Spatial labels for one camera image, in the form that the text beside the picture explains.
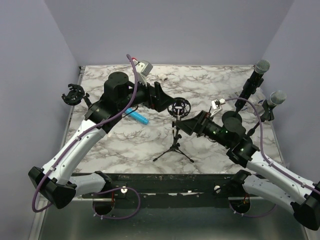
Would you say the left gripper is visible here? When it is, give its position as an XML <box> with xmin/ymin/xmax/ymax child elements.
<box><xmin>118</xmin><ymin>74</ymin><xmax>176</xmax><ymax>112</ymax></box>

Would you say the black round-base shock-mount stand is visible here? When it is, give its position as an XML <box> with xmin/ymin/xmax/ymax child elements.
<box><xmin>61</xmin><ymin>83</ymin><xmax>92</xmax><ymax>108</ymax></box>

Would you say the black microphone silver grille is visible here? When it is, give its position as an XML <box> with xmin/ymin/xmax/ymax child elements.
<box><xmin>239</xmin><ymin>59</ymin><xmax>270</xmax><ymax>100</ymax></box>

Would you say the black mounting rail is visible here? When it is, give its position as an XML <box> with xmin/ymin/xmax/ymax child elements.
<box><xmin>82</xmin><ymin>173</ymin><xmax>249</xmax><ymax>209</ymax></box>

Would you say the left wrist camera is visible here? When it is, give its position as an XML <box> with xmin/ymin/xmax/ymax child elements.
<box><xmin>132</xmin><ymin>57</ymin><xmax>153</xmax><ymax>86</ymax></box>

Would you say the clear plastic screw box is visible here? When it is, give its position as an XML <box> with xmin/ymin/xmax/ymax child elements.
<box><xmin>224</xmin><ymin>87</ymin><xmax>266</xmax><ymax>117</ymax></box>

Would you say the black round-base stand front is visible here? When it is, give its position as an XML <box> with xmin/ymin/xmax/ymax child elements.
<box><xmin>247</xmin><ymin>100</ymin><xmax>276</xmax><ymax>137</ymax></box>

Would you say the black tripod shock-mount stand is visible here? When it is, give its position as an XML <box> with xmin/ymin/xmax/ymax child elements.
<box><xmin>152</xmin><ymin>97</ymin><xmax>195</xmax><ymax>163</ymax></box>

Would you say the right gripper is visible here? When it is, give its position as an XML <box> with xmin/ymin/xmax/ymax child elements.
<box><xmin>175</xmin><ymin>109</ymin><xmax>231</xmax><ymax>148</ymax></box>

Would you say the blue microphone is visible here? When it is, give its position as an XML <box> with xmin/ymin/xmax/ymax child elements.
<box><xmin>123</xmin><ymin>108</ymin><xmax>149</xmax><ymax>125</ymax></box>

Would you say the grey microphone silver grille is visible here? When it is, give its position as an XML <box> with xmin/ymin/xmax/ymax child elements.
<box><xmin>253</xmin><ymin>90</ymin><xmax>287</xmax><ymax>116</ymax></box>

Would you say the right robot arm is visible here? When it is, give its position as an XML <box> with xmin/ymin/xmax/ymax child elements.
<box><xmin>176</xmin><ymin>111</ymin><xmax>320</xmax><ymax>231</ymax></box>

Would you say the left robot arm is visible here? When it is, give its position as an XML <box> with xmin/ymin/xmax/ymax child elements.
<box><xmin>28</xmin><ymin>72</ymin><xmax>174</xmax><ymax>209</ymax></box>

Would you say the white pipe elbow fitting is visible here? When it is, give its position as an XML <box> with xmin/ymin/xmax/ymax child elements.
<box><xmin>159</xmin><ymin>74</ymin><xmax>168</xmax><ymax>81</ymax></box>

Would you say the black round-base stand rear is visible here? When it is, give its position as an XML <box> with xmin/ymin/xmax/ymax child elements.
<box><xmin>222</xmin><ymin>99</ymin><xmax>246</xmax><ymax>124</ymax></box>

